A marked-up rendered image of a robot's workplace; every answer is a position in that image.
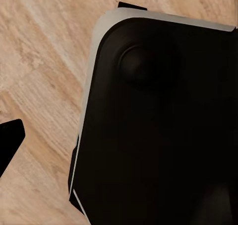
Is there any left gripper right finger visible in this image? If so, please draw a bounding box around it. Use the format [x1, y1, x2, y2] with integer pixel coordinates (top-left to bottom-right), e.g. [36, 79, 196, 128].
[223, 119, 238, 157]

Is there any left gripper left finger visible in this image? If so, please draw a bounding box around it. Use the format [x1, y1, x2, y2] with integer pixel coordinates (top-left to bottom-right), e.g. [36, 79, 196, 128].
[0, 119, 26, 177]

